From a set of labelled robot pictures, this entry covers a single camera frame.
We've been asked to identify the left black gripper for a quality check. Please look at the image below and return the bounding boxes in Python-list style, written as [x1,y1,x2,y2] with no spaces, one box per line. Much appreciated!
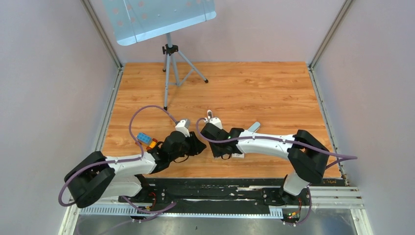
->
[169,131,206,162]

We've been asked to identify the white staple box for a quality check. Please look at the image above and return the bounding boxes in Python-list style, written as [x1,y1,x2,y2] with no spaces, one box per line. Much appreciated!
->
[231,154,245,159]

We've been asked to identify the white stapler body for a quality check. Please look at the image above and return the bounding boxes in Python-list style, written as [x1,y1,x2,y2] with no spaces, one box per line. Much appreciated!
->
[247,122,261,133]

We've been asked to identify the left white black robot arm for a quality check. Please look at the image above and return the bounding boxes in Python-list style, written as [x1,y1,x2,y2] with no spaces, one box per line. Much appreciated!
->
[64,131,207,208]

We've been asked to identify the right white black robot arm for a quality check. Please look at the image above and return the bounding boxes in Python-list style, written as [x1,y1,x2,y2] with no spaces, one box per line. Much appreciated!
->
[199,123,329,205]

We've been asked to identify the grey tripod stand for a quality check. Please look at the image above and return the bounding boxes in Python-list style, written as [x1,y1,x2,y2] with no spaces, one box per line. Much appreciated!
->
[162,32,209,112]

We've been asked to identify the silver perforated music stand tray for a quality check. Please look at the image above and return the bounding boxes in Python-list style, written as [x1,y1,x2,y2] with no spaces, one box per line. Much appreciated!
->
[102,0,216,46]

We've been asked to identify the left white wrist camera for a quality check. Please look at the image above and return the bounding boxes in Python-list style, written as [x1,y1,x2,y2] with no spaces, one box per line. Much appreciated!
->
[175,118,190,138]

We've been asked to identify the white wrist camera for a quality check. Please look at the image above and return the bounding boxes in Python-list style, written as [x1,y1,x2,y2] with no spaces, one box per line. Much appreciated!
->
[175,118,190,138]
[208,117,223,129]

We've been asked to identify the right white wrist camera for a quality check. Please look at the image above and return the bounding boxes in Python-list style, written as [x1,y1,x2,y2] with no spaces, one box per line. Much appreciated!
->
[208,117,223,129]

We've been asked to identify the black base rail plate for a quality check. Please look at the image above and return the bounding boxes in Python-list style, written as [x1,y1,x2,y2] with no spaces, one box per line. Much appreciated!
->
[117,178,344,216]

